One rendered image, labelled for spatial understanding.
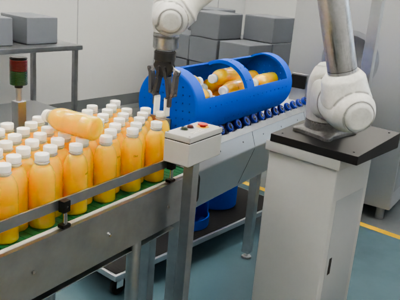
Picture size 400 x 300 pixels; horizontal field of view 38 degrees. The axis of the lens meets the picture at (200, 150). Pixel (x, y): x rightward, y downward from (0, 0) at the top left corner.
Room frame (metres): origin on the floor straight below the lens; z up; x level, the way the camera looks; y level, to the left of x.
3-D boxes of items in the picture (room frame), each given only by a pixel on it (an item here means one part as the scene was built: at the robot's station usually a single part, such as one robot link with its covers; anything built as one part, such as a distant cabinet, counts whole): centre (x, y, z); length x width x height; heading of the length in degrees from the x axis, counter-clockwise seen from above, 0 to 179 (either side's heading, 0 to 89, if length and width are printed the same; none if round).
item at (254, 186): (3.13, -0.33, 0.31); 0.06 x 0.06 x 0.63; 58
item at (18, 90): (2.06, 0.67, 1.18); 0.06 x 0.06 x 0.16
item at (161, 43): (2.05, 0.15, 1.36); 0.09 x 0.09 x 0.06
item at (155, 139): (1.90, 0.15, 1.00); 0.07 x 0.07 x 0.19
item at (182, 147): (1.87, 0.02, 1.05); 0.20 x 0.10 x 0.10; 148
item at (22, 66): (2.06, 0.67, 1.23); 0.06 x 0.06 x 0.04
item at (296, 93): (3.33, -0.53, 1.00); 0.10 x 0.04 x 0.15; 58
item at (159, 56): (2.05, 0.15, 1.28); 0.08 x 0.07 x 0.09; 58
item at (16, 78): (2.06, 0.67, 1.18); 0.06 x 0.06 x 0.05
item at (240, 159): (3.09, -0.39, 0.79); 2.17 x 0.29 x 0.34; 148
